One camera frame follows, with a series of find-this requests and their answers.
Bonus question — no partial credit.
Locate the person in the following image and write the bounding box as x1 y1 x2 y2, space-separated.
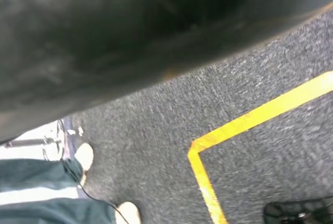
0 141 142 224

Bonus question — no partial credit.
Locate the thin black floor cable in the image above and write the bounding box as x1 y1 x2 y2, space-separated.
61 160 131 224

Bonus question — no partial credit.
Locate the black wheeled metal frame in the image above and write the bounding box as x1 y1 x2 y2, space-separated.
263 196 333 224

